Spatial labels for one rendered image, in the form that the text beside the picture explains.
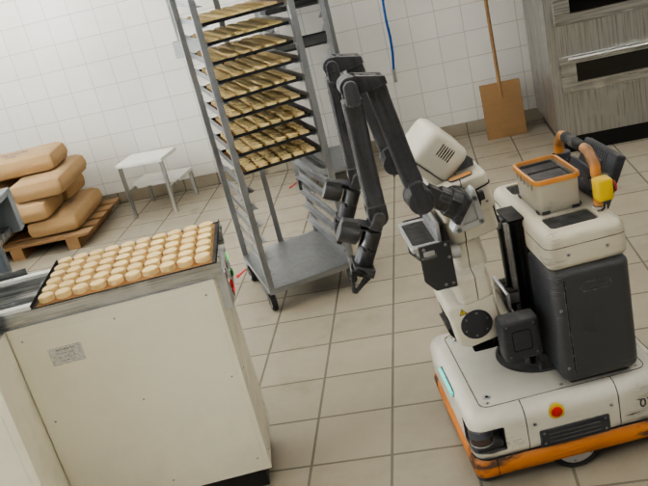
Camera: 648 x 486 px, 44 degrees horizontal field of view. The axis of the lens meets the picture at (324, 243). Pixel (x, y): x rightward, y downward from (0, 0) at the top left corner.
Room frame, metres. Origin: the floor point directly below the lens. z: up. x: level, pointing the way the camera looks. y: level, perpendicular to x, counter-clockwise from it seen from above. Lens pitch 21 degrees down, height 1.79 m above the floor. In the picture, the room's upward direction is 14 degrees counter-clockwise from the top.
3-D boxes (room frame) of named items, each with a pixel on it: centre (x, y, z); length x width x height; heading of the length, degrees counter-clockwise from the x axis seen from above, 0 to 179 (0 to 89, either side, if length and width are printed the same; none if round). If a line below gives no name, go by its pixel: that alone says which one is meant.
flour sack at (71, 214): (6.23, 1.92, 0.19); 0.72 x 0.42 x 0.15; 174
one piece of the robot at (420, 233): (2.42, -0.34, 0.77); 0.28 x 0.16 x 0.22; 1
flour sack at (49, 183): (6.20, 1.94, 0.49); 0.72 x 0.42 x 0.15; 175
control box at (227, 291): (2.58, 0.36, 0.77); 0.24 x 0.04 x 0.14; 1
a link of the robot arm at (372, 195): (2.21, -0.17, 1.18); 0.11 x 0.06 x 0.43; 1
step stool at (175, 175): (6.35, 1.18, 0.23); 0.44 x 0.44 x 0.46; 72
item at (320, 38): (6.01, -0.19, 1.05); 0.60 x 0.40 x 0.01; 173
